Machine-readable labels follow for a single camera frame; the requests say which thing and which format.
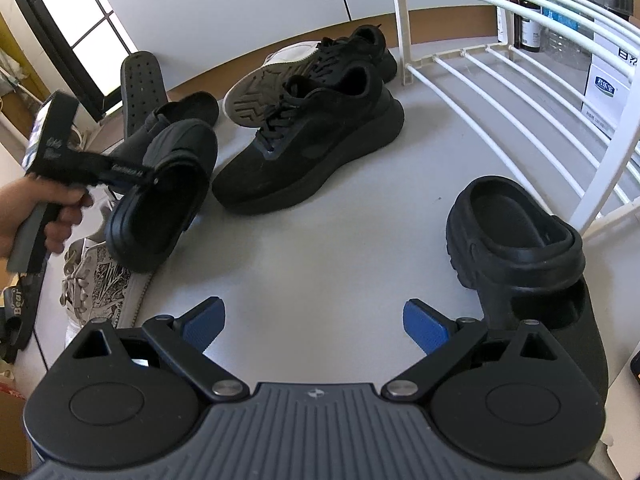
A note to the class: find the clear bottle blue label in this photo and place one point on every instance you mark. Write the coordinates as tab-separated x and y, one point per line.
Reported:
562	35

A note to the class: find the white patterned sneaker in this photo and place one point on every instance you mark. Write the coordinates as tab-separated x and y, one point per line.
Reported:
100	285
255	97

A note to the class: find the black buckle clog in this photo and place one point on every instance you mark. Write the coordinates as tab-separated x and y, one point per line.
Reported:
142	85
197	105

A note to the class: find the cardboard box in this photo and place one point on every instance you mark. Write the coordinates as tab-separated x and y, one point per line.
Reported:
12	420

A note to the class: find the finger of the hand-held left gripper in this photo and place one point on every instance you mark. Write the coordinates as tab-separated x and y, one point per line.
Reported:
132	172

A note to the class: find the person's left hand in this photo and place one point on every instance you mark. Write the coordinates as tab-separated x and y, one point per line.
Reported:
12	215

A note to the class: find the black slide slipper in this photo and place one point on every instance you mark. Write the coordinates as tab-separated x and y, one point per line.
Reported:
15	320

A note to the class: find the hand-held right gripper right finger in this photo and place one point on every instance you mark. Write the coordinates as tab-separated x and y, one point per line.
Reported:
425	327

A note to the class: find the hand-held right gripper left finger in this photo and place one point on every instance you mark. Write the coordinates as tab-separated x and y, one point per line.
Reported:
205	322

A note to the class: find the black sneaker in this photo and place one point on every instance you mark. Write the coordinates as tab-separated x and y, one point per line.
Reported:
310	155
365	47

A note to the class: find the white shoe rack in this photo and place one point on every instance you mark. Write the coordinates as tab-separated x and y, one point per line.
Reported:
400	20

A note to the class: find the white carton box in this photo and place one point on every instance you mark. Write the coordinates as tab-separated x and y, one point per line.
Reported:
607	92

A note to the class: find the black framed glass door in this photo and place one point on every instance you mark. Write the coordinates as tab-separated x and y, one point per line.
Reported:
55	45

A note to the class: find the dark glass bottle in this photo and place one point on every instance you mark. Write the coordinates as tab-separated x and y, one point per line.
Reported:
527	25

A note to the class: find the black chunky clog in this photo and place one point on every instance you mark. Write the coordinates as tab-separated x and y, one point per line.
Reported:
165	200
515	230

